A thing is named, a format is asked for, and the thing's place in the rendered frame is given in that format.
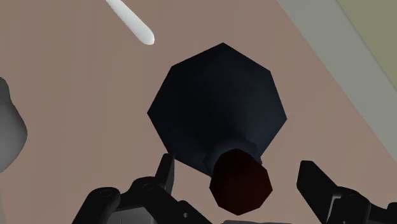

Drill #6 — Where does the grey rounded object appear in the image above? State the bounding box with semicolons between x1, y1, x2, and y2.
0;76;29;173

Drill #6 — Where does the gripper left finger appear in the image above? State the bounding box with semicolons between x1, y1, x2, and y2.
71;153;212;224

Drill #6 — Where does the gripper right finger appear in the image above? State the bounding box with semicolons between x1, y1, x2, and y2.
296;160;397;224

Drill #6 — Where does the dark bottle with red cap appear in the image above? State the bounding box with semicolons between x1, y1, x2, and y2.
146;42;288;216

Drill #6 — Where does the white rounded stick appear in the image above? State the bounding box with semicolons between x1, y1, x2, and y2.
106;0;155;46

